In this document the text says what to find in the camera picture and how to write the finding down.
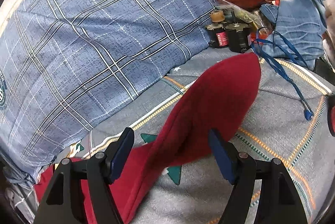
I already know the black bottle red label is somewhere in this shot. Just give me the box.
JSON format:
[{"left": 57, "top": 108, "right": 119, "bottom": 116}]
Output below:
[{"left": 205, "top": 23, "right": 229, "bottom": 48}]

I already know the dark red small garment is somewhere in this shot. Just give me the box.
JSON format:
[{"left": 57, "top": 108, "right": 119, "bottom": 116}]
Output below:
[{"left": 35, "top": 53, "right": 261, "bottom": 223}]

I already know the blue denim garment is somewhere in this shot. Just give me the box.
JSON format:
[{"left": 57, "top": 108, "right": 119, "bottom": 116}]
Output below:
[{"left": 260, "top": 0, "right": 326, "bottom": 70}]

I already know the blue plaid pillow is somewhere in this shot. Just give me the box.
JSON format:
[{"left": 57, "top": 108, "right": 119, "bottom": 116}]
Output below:
[{"left": 1, "top": 0, "right": 214, "bottom": 186}]

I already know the tan capped small bottle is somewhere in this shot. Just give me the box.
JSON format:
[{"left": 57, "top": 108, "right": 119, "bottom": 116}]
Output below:
[{"left": 210, "top": 10, "right": 225, "bottom": 23}]

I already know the grey patterned bed sheet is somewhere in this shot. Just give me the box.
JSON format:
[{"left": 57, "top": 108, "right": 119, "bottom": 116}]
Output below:
[{"left": 4, "top": 47, "right": 333, "bottom": 224}]

